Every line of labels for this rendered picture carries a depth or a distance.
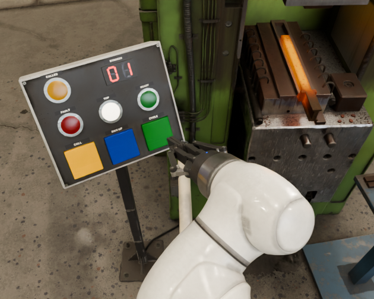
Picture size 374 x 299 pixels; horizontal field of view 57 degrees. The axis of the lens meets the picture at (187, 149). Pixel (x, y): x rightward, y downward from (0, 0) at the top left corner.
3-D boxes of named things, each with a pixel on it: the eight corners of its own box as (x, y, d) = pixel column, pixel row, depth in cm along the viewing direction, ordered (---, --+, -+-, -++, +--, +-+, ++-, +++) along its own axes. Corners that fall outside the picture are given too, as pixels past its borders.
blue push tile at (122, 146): (140, 154, 90) (132, 128, 88) (112, 165, 88) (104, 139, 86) (138, 153, 92) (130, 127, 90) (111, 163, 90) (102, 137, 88)
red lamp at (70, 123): (81, 135, 83) (77, 123, 80) (62, 136, 83) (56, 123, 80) (83, 126, 85) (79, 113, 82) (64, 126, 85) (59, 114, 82)
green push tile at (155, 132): (175, 142, 93) (168, 116, 91) (149, 151, 91) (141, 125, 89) (172, 140, 95) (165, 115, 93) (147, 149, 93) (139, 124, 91)
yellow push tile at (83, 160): (103, 168, 87) (93, 141, 85) (74, 180, 85) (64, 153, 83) (102, 166, 89) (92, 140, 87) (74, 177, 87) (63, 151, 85)
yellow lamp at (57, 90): (69, 101, 80) (63, 86, 77) (48, 102, 80) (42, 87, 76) (71, 92, 82) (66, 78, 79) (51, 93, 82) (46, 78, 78)
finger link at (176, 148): (203, 175, 68) (197, 177, 68) (180, 159, 78) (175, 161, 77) (199, 156, 66) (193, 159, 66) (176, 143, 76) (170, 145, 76)
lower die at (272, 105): (323, 113, 110) (332, 92, 104) (260, 114, 110) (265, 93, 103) (292, 39, 137) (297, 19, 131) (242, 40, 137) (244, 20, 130)
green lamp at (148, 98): (158, 109, 89) (157, 96, 86) (139, 110, 89) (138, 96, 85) (158, 101, 91) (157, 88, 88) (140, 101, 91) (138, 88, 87)
